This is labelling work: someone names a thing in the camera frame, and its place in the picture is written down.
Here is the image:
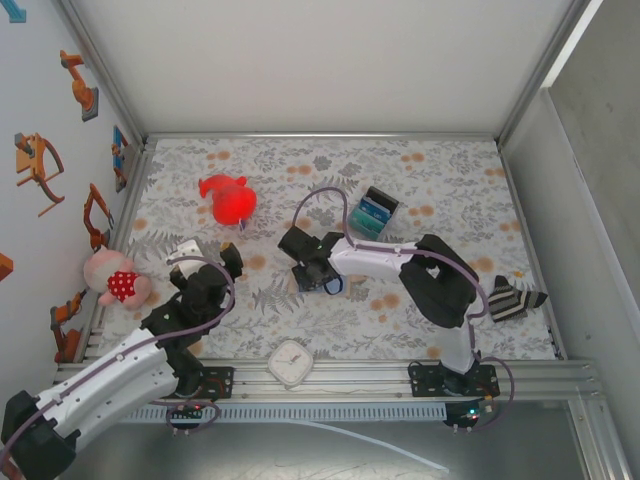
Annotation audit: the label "dark blue card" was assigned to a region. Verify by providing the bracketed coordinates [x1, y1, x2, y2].
[360, 197, 392, 224]

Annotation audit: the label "red plush toy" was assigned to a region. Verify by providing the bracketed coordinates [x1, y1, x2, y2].
[198, 173, 259, 233]

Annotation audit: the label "white square clock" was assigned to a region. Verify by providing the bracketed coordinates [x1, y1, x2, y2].
[267, 338, 315, 393]

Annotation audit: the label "pink plush toy polka dots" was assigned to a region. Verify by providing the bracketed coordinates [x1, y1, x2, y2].
[82, 248, 154, 312]

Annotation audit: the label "floral print tablecloth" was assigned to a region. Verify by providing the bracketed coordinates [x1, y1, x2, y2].
[97, 137, 559, 361]

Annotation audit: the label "small black circuit board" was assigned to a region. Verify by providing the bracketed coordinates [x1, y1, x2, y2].
[457, 403, 496, 422]
[169, 402, 207, 420]

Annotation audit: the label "black white striped cloth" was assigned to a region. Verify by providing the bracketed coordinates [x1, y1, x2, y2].
[484, 273, 550, 324]

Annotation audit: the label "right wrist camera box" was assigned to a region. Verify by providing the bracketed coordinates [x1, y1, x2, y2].
[277, 225, 321, 264]

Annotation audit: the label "black teal accordion card case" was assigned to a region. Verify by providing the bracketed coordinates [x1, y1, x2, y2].
[348, 185, 401, 241]

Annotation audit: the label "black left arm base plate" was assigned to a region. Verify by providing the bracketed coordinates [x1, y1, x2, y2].
[143, 366, 236, 400]

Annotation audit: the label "aluminium frame rail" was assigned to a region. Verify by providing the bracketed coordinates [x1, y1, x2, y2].
[74, 142, 156, 364]
[47, 357, 601, 404]
[143, 131, 502, 145]

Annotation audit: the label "white slotted cable duct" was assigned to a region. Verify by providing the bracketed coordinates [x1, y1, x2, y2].
[69, 402, 449, 425]

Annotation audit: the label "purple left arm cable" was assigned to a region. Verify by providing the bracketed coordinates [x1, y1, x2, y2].
[0, 254, 236, 454]

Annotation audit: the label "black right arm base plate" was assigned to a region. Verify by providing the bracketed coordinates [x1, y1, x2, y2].
[408, 360, 501, 399]

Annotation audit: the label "blue orange wall sticker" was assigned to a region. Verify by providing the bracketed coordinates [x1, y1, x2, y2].
[110, 124, 134, 194]

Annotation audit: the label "orange gripper wall sticker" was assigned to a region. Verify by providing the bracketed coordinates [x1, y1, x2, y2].
[13, 132, 66, 218]

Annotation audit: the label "aluminium frame post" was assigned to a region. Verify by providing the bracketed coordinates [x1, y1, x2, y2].
[497, 0, 596, 146]
[52, 0, 151, 149]

